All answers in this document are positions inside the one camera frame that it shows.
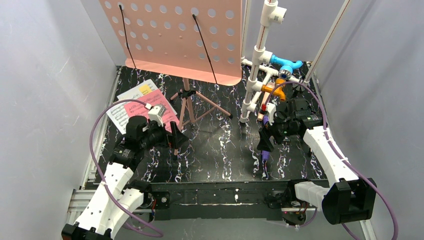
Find white pvc pipe frame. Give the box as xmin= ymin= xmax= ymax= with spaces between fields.
xmin=239 ymin=0 xmax=350 ymax=124

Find white sheet music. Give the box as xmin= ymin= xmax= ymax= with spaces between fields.
xmin=106 ymin=93 xmax=142 ymax=134

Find purple microphone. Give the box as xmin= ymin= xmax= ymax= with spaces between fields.
xmin=260 ymin=121 xmax=273 ymax=162

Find yellow sheet music page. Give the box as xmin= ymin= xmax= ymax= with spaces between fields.
xmin=139 ymin=84 xmax=153 ymax=96

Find pink sheet music page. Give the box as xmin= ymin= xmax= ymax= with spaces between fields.
xmin=124 ymin=89 xmax=181 ymax=132

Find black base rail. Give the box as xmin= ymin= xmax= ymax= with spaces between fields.
xmin=67 ymin=178 xmax=369 ymax=222

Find pink music stand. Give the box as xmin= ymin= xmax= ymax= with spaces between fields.
xmin=98 ymin=0 xmax=244 ymax=157

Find blue faucet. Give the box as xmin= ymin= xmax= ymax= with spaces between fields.
xmin=269 ymin=54 xmax=303 ymax=80

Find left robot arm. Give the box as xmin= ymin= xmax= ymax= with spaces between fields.
xmin=61 ymin=115 xmax=189 ymax=240

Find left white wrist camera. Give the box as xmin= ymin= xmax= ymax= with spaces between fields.
xmin=144 ymin=103 xmax=167 ymax=127

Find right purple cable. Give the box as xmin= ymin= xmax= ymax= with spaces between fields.
xmin=263 ymin=81 xmax=399 ymax=240

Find sheet music pages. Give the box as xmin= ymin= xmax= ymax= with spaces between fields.
xmin=107 ymin=79 xmax=177 ymax=115

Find orange faucet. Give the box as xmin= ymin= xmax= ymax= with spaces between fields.
xmin=261 ymin=78 xmax=286 ymax=102

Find pink microphone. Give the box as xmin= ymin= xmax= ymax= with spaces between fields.
xmin=257 ymin=82 xmax=275 ymax=122

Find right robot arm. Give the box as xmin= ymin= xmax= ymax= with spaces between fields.
xmin=257 ymin=98 xmax=376 ymax=225

